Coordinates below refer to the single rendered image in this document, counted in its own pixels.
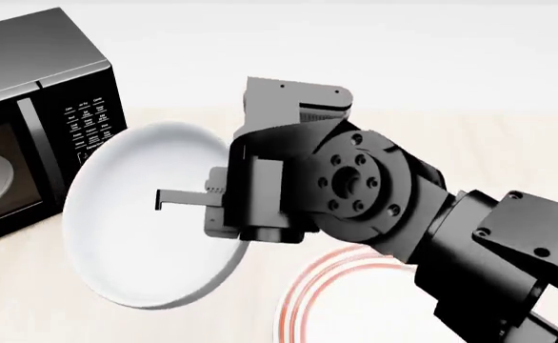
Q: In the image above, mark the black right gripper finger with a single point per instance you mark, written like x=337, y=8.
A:
x=188, y=198

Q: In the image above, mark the white plate with red rings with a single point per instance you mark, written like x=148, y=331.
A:
x=355, y=314

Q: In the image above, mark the black microwave oven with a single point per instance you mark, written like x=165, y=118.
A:
x=45, y=64

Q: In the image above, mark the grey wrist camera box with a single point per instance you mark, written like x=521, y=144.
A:
x=288, y=103

